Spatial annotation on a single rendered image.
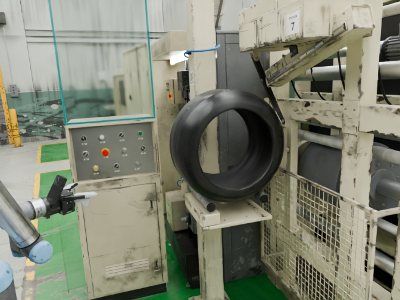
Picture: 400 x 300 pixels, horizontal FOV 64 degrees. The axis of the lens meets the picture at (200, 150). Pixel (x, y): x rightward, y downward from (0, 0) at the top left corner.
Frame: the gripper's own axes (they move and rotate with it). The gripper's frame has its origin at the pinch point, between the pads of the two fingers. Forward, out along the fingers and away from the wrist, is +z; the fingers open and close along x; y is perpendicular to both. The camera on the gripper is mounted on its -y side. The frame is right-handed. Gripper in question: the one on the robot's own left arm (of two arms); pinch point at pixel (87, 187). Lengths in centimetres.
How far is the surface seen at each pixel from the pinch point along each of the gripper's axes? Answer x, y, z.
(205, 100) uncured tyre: 27, -38, 44
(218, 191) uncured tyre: 39, 3, 44
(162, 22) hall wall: -672, -139, 711
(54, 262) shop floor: -124, 124, 41
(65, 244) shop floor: -148, 128, 64
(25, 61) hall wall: -826, -5, 341
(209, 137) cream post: 10, -12, 73
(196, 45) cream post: 0, -62, 68
